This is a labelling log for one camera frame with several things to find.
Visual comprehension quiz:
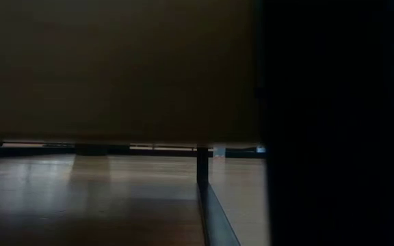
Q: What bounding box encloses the wooden shelf board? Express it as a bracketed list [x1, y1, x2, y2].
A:
[0, 0, 263, 148]

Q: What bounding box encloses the black aluminium table frame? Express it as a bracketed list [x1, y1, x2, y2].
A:
[0, 139, 268, 161]

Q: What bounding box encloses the black shelf divider frame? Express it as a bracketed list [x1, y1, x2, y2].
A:
[196, 146, 242, 246]

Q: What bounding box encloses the black bar device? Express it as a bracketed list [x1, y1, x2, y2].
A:
[226, 146, 268, 159]

